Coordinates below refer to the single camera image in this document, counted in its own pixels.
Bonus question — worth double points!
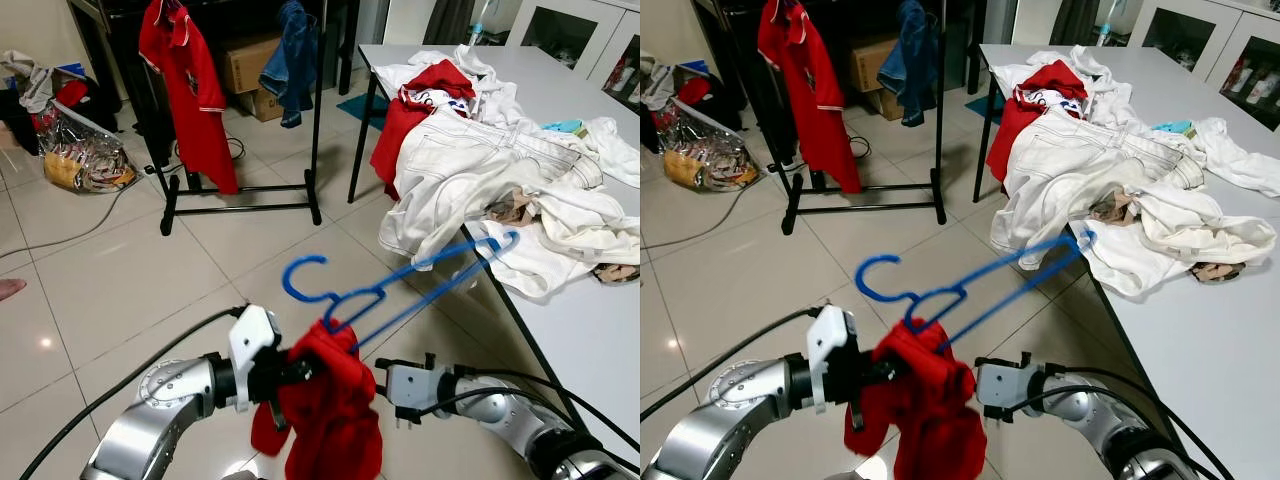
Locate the plain red shirt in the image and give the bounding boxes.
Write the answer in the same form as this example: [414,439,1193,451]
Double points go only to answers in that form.
[250,318,384,480]
[843,318,989,480]

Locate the blue plastic hanger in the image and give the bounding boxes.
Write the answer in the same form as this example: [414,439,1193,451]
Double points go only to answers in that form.
[282,230,521,353]
[855,230,1098,353]

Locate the white mesh jersey brown print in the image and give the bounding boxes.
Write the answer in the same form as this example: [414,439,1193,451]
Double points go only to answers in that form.
[1082,183,1279,301]
[485,183,641,301]

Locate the black metal clothes rack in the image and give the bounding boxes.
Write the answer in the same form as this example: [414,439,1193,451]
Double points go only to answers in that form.
[715,0,949,237]
[95,0,326,237]

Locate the cream white jeans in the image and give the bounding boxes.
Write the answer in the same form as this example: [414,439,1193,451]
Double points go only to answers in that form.
[378,105,606,269]
[990,105,1206,269]

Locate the red garment with white trim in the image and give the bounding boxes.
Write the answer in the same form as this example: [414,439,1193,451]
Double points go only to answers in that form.
[986,59,1089,184]
[370,59,479,201]

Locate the clear plastic bag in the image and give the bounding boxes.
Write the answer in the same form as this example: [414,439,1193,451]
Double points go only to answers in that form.
[660,100,761,194]
[40,100,139,194]

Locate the small printed cardboard box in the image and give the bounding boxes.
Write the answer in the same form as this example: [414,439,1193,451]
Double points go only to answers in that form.
[870,88,907,123]
[240,88,286,123]

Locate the teal floor mat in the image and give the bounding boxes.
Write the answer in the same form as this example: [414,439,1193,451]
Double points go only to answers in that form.
[965,92,1007,126]
[335,92,391,131]

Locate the red polo shirt white collar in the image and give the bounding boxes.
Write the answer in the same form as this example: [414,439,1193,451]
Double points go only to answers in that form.
[138,0,241,196]
[757,0,863,196]

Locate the large brown cardboard box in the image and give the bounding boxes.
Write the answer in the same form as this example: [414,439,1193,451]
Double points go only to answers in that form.
[850,35,906,96]
[218,35,283,96]

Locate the blue denim garment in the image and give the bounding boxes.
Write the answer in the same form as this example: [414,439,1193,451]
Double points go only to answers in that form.
[893,0,941,129]
[258,0,319,129]

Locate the white garment with teal patch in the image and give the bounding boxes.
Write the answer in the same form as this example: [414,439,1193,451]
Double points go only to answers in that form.
[540,117,641,191]
[1150,117,1280,198]

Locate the dark laundry heap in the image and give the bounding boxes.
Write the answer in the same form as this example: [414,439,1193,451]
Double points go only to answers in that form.
[0,50,101,156]
[640,50,721,156]

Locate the white crumpled shirt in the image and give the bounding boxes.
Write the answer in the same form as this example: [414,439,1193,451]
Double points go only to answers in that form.
[990,45,1138,126]
[375,45,523,126]

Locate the white glass door cabinet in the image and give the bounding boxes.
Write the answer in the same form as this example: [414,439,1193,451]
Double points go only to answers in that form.
[500,0,641,103]
[1125,0,1280,106]

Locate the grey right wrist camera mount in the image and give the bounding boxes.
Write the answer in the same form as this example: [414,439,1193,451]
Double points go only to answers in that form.
[385,360,448,421]
[978,360,1043,421]

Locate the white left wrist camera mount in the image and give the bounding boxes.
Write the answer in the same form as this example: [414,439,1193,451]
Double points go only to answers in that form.
[228,305,283,413]
[806,305,859,413]

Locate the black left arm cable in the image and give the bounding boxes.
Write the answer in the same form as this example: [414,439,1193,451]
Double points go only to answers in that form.
[20,305,246,480]
[640,305,826,421]

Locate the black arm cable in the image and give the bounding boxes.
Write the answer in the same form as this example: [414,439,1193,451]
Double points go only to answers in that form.
[640,305,826,421]
[20,305,246,480]
[400,368,641,453]
[990,368,1226,480]

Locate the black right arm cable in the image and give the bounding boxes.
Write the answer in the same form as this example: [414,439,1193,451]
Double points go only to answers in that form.
[400,368,641,453]
[990,368,1226,480]

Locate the grey floor cable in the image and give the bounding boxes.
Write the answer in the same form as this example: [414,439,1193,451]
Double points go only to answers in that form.
[0,165,161,263]
[640,175,791,251]

